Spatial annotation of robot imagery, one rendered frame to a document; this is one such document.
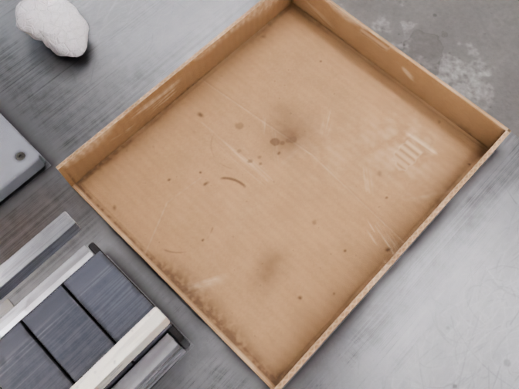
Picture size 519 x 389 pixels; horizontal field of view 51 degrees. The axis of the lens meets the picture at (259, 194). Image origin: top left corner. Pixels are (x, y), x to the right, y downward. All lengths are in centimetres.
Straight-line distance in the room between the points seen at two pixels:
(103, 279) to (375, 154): 27
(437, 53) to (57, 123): 130
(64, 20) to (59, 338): 31
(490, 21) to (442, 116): 128
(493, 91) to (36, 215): 137
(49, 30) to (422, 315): 44
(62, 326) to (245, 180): 20
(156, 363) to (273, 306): 11
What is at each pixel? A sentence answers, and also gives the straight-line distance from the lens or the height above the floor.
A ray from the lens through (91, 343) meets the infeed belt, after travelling 43.
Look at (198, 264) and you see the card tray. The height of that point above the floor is 83.
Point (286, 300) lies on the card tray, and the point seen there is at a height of 83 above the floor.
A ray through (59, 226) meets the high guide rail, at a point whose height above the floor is 96.
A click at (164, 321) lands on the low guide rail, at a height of 91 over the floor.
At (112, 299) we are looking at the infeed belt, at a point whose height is 88.
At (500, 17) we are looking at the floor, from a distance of 184.
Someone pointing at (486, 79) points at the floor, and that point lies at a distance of 169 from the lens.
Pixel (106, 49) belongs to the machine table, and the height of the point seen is 83.
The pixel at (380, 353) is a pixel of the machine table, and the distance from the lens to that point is 47.
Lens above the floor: 129
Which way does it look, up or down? 67 degrees down
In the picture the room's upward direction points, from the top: straight up
